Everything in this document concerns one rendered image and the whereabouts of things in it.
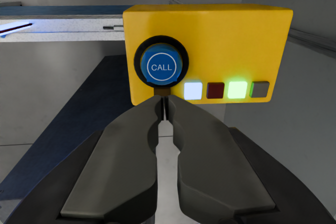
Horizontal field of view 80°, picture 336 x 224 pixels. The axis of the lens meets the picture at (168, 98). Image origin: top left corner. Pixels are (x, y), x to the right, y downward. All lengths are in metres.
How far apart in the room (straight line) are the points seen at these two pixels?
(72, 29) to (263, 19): 0.35
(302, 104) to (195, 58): 0.61
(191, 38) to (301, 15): 0.64
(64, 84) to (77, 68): 0.16
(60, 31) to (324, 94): 0.68
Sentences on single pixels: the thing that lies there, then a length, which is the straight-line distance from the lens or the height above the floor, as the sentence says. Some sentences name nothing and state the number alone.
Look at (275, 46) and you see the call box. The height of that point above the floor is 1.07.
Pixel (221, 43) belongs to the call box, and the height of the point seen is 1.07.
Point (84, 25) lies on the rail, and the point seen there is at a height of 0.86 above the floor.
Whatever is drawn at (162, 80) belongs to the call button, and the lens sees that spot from 0.20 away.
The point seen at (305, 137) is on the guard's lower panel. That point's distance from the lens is 0.79.
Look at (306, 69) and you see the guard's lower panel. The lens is 0.77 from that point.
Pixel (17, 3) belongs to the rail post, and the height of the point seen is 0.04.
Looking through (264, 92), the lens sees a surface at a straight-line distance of 0.24.
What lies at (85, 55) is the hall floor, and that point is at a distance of 1.40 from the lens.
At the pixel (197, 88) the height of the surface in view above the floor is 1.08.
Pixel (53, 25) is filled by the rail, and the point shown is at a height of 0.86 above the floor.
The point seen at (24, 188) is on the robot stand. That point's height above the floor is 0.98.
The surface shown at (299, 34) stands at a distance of 0.80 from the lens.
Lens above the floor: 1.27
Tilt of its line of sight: 62 degrees down
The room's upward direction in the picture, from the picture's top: 175 degrees clockwise
